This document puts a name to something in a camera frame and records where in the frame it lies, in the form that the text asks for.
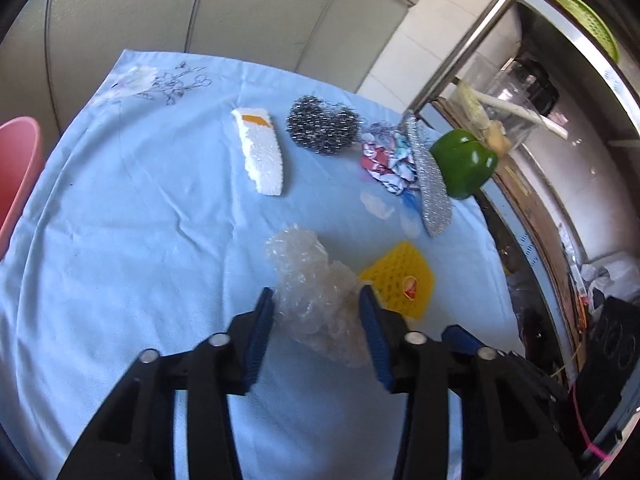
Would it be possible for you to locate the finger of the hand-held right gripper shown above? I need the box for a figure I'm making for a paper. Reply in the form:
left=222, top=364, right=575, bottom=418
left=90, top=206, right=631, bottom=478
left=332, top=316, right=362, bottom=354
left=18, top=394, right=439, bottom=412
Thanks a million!
left=441, top=324, right=571, bottom=441

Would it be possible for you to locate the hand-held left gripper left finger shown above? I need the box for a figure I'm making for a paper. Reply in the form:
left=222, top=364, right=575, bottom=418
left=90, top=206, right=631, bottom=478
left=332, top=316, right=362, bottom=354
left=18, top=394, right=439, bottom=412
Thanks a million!
left=57, top=287, right=275, bottom=480

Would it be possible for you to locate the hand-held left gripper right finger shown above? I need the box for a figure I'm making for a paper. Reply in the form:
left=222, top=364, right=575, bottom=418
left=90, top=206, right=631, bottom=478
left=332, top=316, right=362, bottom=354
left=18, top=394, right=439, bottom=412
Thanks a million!
left=358, top=285, right=583, bottom=480

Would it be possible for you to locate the clear bubble wrap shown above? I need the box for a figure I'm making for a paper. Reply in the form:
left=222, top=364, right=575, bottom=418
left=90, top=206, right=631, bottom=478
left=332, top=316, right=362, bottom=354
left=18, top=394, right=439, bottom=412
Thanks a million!
left=265, top=225, right=373, bottom=368

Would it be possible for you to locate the silver scouring pad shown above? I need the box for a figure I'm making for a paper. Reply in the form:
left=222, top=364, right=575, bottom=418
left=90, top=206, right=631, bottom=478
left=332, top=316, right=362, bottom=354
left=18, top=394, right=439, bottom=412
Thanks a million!
left=402, top=110, right=455, bottom=237

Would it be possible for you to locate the colourful foil wrapper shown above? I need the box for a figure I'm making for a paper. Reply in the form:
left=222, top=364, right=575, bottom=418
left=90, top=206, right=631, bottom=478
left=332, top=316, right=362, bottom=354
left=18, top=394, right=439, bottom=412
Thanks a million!
left=360, top=122, right=426, bottom=196

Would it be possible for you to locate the steel wool scrubber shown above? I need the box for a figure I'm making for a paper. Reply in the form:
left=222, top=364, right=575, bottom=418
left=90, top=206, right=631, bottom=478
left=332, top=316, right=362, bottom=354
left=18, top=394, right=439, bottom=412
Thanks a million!
left=286, top=95, right=362, bottom=157

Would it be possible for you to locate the pink plastic bucket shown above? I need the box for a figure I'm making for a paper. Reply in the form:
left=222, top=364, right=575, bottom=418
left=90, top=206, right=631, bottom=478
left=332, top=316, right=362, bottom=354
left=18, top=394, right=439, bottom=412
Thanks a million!
left=0, top=116, right=46, bottom=261

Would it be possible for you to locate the yellow foam net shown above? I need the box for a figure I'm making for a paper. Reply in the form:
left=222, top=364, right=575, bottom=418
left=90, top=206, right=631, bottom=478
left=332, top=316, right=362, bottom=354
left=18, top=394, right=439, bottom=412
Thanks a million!
left=357, top=241, right=436, bottom=320

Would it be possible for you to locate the brown cardboard sheet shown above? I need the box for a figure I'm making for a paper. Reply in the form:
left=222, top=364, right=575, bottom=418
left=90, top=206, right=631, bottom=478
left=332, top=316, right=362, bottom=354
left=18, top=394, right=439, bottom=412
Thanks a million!
left=492, top=155, right=586, bottom=361

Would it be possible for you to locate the clear plastic scrap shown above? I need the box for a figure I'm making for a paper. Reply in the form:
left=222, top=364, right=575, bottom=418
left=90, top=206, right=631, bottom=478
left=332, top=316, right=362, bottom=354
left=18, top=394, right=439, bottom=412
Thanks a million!
left=360, top=190, right=396, bottom=220

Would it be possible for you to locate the black flat appliance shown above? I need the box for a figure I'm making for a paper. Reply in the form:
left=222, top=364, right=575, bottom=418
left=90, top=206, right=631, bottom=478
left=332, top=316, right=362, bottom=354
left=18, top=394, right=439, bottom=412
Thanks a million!
left=572, top=296, right=640, bottom=461

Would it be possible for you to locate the white plastic bag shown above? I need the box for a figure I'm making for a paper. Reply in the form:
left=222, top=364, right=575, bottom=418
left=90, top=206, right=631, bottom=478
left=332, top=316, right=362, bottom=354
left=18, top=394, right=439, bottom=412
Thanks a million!
left=580, top=257, right=640, bottom=306

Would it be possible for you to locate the light blue floral tablecloth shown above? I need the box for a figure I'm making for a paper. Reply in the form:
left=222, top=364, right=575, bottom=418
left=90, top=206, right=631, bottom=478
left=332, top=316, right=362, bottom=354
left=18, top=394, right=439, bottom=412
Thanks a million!
left=0, top=49, right=521, bottom=480

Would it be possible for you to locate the green bell pepper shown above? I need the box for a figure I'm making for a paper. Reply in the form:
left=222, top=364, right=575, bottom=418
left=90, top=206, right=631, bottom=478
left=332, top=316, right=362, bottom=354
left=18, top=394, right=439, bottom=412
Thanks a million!
left=429, top=129, right=499, bottom=200

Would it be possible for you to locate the white foam piece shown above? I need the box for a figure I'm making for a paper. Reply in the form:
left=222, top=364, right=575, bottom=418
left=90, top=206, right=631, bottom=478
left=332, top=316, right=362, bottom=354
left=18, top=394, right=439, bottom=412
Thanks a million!
left=231, top=107, right=286, bottom=196

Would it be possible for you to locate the ginger root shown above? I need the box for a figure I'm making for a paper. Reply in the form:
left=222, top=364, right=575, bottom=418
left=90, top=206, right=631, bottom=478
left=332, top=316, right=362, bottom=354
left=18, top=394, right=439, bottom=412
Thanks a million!
left=482, top=121, right=513, bottom=156

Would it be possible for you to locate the corn cob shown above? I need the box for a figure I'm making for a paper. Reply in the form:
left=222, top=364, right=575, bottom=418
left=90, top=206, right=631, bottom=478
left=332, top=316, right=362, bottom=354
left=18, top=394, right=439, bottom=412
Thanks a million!
left=455, top=82, right=493, bottom=133

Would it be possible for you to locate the leek stalk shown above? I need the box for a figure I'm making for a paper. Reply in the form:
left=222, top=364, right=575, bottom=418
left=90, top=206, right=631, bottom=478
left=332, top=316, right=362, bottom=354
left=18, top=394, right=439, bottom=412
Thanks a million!
left=477, top=91, right=568, bottom=140

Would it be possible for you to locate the clear plastic container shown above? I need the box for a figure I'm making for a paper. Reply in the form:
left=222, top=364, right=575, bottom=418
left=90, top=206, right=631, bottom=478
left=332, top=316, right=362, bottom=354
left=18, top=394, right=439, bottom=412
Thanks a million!
left=462, top=55, right=543, bottom=146

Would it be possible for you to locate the metal storage rack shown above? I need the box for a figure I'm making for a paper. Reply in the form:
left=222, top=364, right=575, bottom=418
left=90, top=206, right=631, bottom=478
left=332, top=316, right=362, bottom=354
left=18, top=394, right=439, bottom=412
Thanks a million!
left=400, top=0, right=640, bottom=480

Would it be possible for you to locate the grey kitchen counter cabinet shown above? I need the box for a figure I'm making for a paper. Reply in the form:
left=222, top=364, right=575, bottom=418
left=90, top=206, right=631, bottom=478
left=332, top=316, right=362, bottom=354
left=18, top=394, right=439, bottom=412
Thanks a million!
left=0, top=0, right=428, bottom=126

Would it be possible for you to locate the green plastic basket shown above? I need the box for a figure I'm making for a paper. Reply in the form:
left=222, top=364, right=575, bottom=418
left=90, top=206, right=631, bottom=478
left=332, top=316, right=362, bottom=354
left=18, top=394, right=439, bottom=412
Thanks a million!
left=550, top=0, right=621, bottom=63

